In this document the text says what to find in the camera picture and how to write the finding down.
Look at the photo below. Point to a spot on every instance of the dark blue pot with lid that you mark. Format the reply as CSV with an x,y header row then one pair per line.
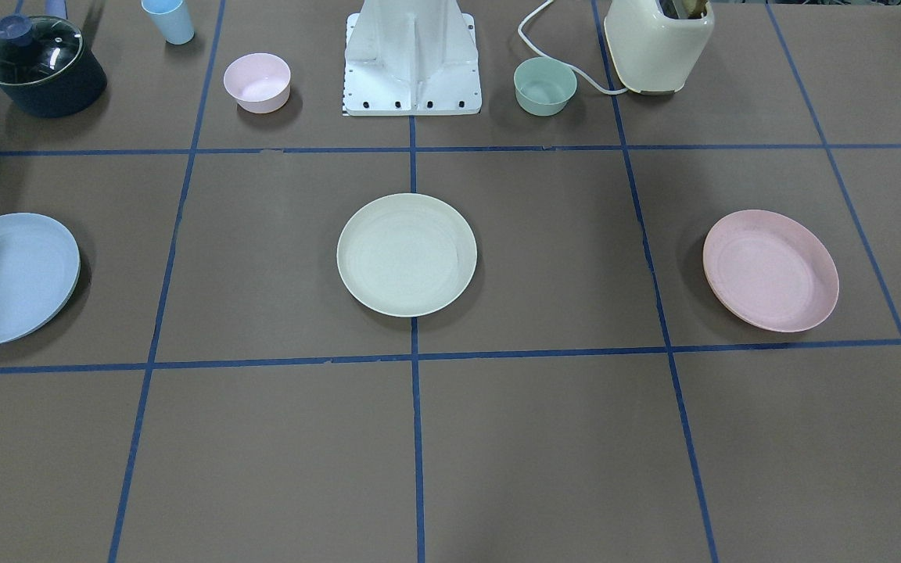
x,y
47,67

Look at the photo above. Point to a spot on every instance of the cream plate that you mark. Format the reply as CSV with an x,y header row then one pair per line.
x,y
406,255

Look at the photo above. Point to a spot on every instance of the green bowl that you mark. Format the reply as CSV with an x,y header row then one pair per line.
x,y
543,86

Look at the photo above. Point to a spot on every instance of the pink bowl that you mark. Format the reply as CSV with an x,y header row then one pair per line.
x,y
259,82

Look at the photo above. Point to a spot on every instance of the light blue cup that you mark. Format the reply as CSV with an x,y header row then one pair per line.
x,y
172,19

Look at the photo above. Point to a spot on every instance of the cream toaster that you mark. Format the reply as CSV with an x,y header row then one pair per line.
x,y
655,45

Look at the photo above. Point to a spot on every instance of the blue plate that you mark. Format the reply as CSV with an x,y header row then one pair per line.
x,y
39,269

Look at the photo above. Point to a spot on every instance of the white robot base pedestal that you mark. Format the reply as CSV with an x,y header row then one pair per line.
x,y
411,59

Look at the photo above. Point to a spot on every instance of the pink plate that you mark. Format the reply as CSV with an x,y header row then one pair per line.
x,y
770,271

